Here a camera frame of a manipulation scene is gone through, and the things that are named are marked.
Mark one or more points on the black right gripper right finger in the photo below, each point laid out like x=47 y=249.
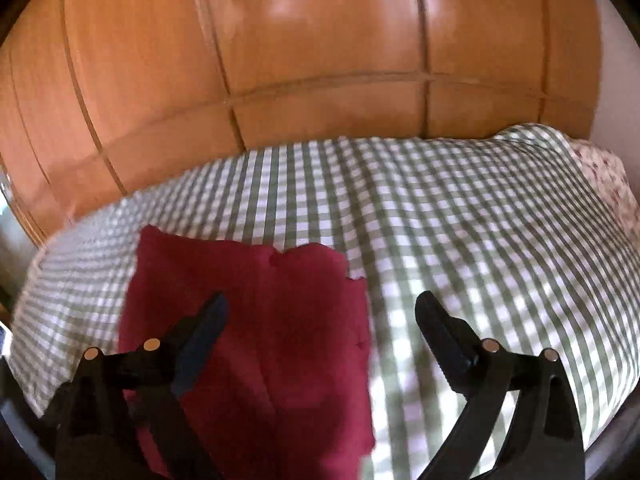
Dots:
x=544 y=439

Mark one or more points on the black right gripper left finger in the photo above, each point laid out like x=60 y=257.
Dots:
x=95 y=417

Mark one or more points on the dark red garment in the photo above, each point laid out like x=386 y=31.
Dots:
x=284 y=393

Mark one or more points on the green white checkered bedspread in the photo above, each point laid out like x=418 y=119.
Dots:
x=508 y=233

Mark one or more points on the floral patterned pillow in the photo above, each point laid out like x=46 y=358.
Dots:
x=606 y=173

